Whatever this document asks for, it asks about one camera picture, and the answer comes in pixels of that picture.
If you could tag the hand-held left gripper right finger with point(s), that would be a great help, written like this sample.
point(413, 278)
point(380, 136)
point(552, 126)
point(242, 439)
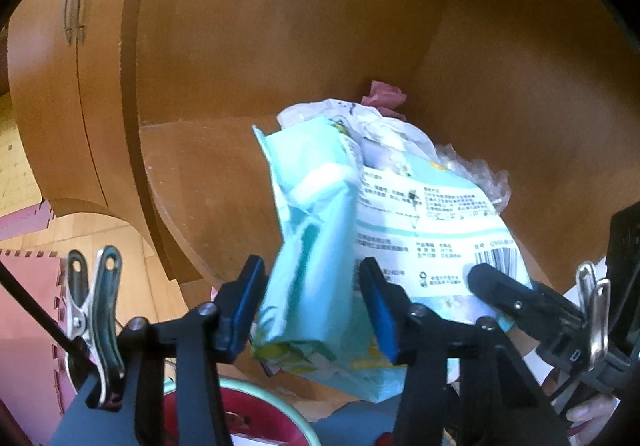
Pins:
point(382, 313)

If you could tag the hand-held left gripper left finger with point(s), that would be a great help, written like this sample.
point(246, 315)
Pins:
point(247, 298)

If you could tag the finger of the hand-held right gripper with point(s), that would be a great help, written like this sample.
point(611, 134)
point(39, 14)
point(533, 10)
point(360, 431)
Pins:
point(500, 286)

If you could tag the teal wet wipes packet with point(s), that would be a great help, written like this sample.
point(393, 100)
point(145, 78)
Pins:
point(320, 236)

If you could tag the red bin with green rim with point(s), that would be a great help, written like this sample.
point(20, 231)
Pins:
point(245, 408)

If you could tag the white plastic bag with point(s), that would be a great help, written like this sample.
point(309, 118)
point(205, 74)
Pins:
point(380, 125)

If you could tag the person's right hand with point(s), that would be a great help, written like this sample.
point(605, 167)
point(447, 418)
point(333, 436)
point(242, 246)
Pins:
point(592, 416)

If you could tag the metal spring clip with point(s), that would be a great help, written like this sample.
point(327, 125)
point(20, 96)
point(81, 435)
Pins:
point(593, 311)
point(95, 306)

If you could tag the pink foam floor mat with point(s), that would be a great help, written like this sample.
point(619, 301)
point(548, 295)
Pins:
point(30, 311)

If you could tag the pink crumpled paper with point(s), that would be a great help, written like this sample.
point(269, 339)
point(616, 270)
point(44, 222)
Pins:
point(382, 94)

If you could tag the yellow checkered floor mat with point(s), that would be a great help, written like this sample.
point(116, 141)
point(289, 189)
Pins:
point(10, 160)

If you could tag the wooden desk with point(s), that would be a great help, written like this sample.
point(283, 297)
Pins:
point(300, 25)

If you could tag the wooden cabinet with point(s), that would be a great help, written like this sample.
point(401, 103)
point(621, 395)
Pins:
point(50, 85)

